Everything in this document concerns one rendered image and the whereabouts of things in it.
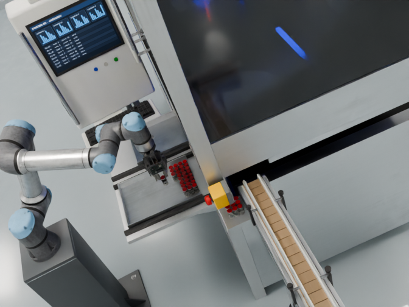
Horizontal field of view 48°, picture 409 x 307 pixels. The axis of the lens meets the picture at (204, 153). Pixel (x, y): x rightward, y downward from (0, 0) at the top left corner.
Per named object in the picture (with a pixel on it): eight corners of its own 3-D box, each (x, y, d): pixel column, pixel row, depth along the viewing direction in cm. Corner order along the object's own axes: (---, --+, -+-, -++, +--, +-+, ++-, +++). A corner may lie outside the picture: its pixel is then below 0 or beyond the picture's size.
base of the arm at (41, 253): (31, 267, 207) (20, 256, 200) (28, 243, 218) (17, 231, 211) (62, 252, 208) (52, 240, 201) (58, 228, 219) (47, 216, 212)
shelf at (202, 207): (187, 106, 244) (186, 103, 243) (234, 198, 194) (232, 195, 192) (104, 142, 242) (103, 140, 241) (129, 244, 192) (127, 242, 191)
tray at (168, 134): (189, 109, 239) (187, 104, 237) (204, 139, 221) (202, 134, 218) (129, 135, 238) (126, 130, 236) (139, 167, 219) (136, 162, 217)
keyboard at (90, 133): (147, 101, 267) (146, 98, 265) (155, 113, 257) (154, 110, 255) (85, 133, 262) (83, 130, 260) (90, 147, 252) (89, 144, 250)
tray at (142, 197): (187, 159, 214) (185, 154, 212) (204, 198, 195) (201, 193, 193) (120, 188, 213) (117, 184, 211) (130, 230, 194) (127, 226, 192)
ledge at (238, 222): (248, 195, 193) (247, 192, 191) (260, 218, 183) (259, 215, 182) (218, 209, 192) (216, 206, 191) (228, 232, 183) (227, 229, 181)
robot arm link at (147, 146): (131, 136, 179) (150, 128, 179) (135, 144, 182) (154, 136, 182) (134, 148, 173) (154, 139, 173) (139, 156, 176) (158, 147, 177)
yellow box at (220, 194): (228, 190, 185) (224, 179, 180) (234, 203, 179) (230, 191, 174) (210, 198, 184) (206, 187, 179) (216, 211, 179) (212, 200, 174)
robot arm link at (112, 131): (90, 141, 168) (117, 136, 166) (96, 120, 176) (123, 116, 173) (99, 155, 174) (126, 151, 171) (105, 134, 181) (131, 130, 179)
